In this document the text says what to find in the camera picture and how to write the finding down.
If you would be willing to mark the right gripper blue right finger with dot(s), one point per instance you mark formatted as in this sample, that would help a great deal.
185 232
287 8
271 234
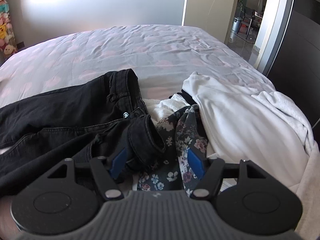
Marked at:
197 163

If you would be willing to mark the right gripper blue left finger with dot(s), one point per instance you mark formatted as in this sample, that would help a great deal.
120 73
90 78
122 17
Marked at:
116 162

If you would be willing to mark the black denim jeans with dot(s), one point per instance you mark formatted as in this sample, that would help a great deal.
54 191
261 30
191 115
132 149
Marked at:
102 117

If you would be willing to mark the floral dark garment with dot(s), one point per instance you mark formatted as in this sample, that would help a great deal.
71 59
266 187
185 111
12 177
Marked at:
181 132

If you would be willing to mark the white hooded sweatshirt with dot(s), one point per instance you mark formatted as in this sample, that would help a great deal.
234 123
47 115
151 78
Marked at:
245 123

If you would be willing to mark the dark sliding wardrobe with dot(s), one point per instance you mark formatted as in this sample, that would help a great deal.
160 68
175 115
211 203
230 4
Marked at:
295 71

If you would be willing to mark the silver trash bin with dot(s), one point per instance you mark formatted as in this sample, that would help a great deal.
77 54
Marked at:
236 24

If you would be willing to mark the cream bedroom door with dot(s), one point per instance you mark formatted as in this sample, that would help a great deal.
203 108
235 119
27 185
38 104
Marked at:
213 16

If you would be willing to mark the plush toy column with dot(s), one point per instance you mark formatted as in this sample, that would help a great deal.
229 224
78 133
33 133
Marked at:
7 37

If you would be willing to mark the black wall socket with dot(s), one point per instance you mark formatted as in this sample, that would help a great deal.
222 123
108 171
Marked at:
20 45

